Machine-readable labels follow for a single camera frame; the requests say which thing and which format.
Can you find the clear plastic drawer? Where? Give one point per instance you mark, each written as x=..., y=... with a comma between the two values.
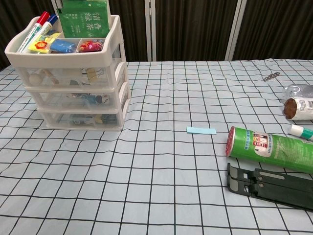
x=61, y=101
x=68, y=76
x=58, y=119

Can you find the white plastic drawer organizer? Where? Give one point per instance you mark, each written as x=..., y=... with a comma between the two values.
x=61, y=58

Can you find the light blue paper strip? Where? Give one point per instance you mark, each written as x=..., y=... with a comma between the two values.
x=200, y=130

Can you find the white dice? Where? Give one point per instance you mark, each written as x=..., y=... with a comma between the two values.
x=105, y=99

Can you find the blue checked tablecloth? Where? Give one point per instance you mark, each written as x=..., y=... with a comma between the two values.
x=146, y=171

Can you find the gold binder clip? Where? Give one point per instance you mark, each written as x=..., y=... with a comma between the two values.
x=91, y=74

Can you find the black triangular piece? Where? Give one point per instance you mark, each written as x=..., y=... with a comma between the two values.
x=75, y=82

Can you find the red snack packet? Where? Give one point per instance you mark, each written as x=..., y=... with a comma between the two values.
x=89, y=46

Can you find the dark folding screen divider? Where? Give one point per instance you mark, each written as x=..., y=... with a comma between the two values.
x=190, y=24

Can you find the green chips can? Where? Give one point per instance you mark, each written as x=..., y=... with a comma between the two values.
x=269, y=149

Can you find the wooden stick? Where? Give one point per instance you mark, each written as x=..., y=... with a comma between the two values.
x=47, y=73

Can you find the green tea packet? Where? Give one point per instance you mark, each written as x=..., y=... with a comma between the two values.
x=83, y=24

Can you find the blue snack packet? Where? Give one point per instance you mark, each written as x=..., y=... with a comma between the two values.
x=62, y=45

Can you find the pale wooden ball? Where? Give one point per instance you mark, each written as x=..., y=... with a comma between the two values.
x=34, y=78

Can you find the black folding stand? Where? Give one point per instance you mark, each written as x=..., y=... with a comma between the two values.
x=269, y=186

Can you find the yellow lion sticker packet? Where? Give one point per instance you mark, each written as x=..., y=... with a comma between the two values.
x=41, y=45

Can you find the white green glue stick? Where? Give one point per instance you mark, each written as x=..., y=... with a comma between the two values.
x=298, y=130

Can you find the blue cap whiteboard marker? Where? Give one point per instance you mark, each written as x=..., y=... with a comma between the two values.
x=46, y=27

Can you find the clear bottle brown cap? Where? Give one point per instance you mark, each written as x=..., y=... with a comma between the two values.
x=300, y=107

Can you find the red cap whiteboard marker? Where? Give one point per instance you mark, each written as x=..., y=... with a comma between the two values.
x=36, y=27

